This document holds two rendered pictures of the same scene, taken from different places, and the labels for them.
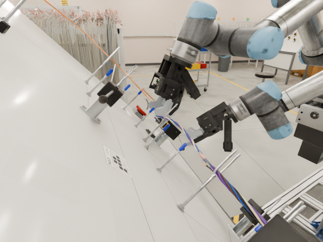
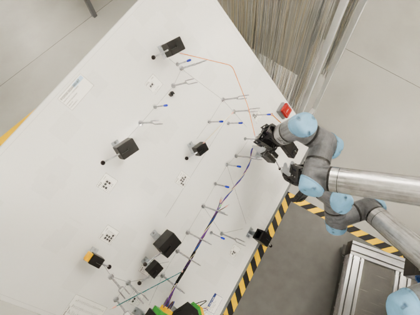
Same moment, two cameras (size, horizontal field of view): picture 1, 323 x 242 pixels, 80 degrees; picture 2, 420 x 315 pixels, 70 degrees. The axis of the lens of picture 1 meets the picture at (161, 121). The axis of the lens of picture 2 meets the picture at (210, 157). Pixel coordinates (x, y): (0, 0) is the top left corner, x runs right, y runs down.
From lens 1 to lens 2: 0.92 m
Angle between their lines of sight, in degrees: 55
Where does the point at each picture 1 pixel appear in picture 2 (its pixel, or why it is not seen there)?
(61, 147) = (159, 176)
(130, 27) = not seen: outside the picture
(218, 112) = not seen: hidden behind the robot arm
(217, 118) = not seen: hidden behind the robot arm
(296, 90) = (380, 221)
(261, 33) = (304, 180)
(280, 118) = (330, 222)
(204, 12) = (295, 131)
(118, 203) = (165, 197)
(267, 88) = (334, 200)
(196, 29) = (286, 134)
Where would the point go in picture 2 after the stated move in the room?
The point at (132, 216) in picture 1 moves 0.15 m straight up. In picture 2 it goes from (167, 202) to (157, 190)
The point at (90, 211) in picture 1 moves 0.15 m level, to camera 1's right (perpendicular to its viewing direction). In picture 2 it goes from (154, 198) to (179, 232)
